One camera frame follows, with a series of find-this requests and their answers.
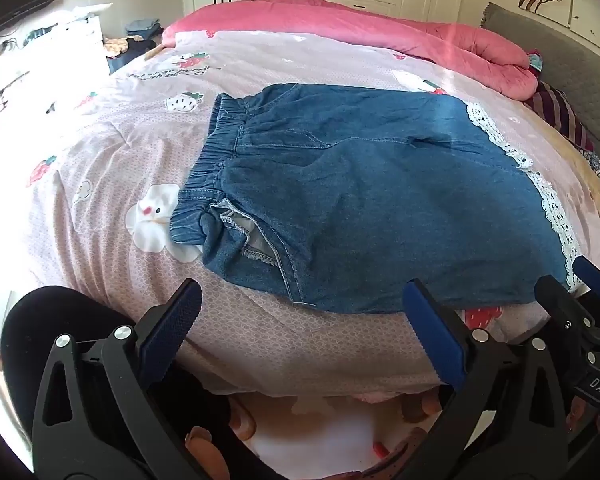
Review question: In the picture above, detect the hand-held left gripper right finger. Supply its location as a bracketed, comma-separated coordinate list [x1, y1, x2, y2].
[402, 279, 578, 480]

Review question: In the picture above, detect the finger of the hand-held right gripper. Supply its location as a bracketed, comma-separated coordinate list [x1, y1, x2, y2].
[534, 274, 600, 347]
[574, 255, 600, 329]

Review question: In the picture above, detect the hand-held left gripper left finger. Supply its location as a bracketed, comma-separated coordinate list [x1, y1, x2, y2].
[32, 278, 203, 480]

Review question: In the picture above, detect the blue denim pants lace trim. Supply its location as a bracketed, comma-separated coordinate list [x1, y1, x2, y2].
[169, 82, 583, 315]

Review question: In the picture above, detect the beige mattress pad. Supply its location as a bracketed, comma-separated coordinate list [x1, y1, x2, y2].
[555, 125, 600, 281]

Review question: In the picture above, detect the person's leg in black trousers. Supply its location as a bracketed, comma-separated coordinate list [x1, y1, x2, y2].
[0, 285, 231, 480]

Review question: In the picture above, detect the pink strawberry printed bed sheet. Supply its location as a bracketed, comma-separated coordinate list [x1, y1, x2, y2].
[10, 27, 600, 398]

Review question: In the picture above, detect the purple striped pillow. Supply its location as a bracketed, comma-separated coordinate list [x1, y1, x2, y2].
[522, 80, 596, 153]

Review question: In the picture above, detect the grey padded headboard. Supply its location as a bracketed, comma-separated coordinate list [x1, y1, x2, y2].
[480, 2, 600, 181]

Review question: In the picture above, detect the white dresser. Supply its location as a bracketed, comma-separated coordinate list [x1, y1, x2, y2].
[25, 12, 112, 78]

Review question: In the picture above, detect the blue clothes pile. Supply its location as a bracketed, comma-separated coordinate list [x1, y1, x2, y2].
[102, 19, 163, 73]

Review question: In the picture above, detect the pink quilt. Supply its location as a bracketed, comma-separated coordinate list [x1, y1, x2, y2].
[161, 0, 540, 101]

